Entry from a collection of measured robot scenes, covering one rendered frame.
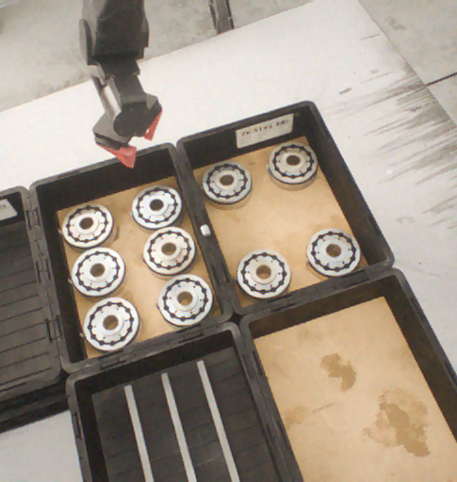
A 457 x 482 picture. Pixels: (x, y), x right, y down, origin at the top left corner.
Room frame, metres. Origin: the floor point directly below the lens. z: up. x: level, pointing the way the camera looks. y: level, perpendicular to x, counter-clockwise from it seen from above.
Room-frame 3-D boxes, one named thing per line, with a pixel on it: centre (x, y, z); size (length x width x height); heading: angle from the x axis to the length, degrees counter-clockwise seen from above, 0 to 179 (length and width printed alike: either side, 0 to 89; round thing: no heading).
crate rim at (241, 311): (0.53, -0.10, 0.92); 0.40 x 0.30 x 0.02; 11
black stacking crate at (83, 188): (0.47, 0.19, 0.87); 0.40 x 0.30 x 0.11; 11
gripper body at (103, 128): (0.59, 0.13, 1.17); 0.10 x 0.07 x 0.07; 147
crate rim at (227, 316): (0.47, 0.19, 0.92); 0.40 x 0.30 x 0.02; 11
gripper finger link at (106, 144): (0.57, 0.14, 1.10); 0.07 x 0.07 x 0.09; 57
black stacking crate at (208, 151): (0.53, -0.10, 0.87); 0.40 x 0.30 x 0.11; 11
